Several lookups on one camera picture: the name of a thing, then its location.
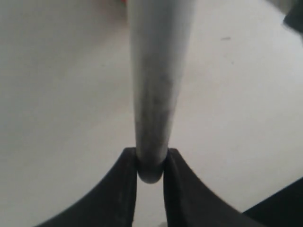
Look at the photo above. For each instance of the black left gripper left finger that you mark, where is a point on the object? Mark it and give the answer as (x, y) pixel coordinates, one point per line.
(110, 203)

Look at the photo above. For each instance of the wooden drumstick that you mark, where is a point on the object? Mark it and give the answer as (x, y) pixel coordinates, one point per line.
(159, 35)

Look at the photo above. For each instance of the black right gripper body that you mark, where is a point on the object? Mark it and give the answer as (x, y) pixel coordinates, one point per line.
(294, 18)

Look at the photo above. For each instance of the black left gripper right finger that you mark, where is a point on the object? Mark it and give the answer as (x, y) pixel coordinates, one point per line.
(190, 203)

